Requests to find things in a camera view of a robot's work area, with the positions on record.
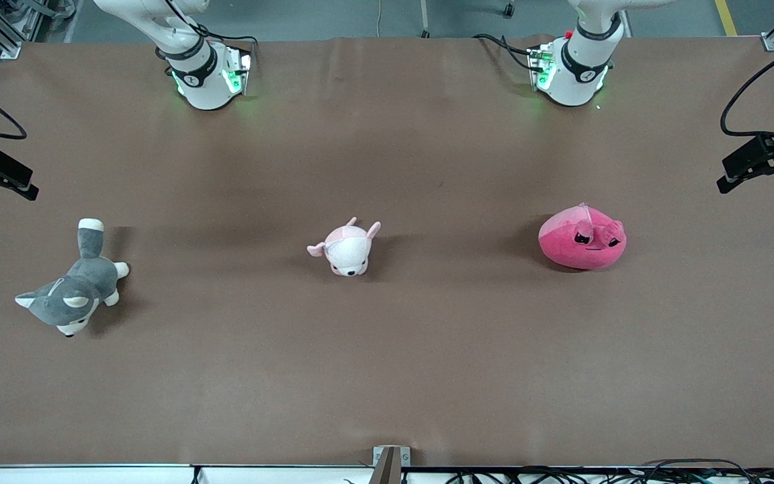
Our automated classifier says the round pink plush toy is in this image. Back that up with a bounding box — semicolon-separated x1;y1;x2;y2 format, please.
538;203;628;272

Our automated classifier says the metal arm base connector box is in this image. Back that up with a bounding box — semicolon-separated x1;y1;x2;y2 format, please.
527;42;557;91
224;44;253;96

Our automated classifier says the grey white husky plush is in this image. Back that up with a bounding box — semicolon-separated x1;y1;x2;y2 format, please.
15;218;130;338

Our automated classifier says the light pink puppy plush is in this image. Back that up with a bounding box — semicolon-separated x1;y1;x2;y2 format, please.
306;216;382;278

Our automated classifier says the brown table mat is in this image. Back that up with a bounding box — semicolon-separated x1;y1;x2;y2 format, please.
0;35;774;469

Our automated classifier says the black arm base cable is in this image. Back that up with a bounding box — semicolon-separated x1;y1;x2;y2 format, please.
189;20;259;65
473;34;542;71

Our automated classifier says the metal table edge bracket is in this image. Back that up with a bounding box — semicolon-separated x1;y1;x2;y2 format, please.
368;446;411;484

